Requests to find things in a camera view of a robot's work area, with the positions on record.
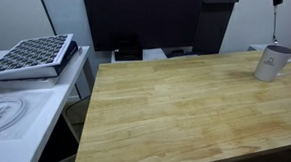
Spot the white desk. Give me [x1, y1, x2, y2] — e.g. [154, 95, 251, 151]
[0, 41, 96, 162]

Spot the dark perforated panel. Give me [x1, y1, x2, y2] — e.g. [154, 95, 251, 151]
[192, 0, 240, 58]

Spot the checkered cover book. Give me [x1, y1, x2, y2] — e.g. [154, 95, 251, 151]
[0, 29, 80, 87]

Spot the black box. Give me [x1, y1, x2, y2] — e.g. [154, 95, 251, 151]
[110, 31, 145, 63]

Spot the white ceramic mug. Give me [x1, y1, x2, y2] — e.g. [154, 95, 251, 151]
[253, 44, 291, 84]

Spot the white low shelf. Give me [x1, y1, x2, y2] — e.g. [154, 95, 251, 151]
[110, 42, 194, 67]

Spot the large black panel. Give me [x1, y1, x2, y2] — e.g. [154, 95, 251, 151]
[77, 0, 204, 58]

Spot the small black device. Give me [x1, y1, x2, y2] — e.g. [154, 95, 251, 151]
[168, 48, 185, 59]

